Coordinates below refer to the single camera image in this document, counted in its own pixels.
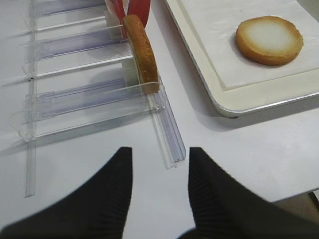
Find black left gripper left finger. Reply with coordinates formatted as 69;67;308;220
0;147;133;239

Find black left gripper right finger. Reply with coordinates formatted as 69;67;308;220
180;147;319;239

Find white metal tray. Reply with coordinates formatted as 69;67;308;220
166;0;319;118

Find bread bun slice on tray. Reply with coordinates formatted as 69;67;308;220
236;16;304;66

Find clear acrylic rack left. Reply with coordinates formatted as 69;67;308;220
9;0;185;198

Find white paper tray liner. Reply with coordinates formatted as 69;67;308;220
180;0;319;88

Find red tomato slice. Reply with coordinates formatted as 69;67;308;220
105;0;130;38
127;0;151;27

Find brown bread bun slice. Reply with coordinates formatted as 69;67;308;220
123;14;160;95

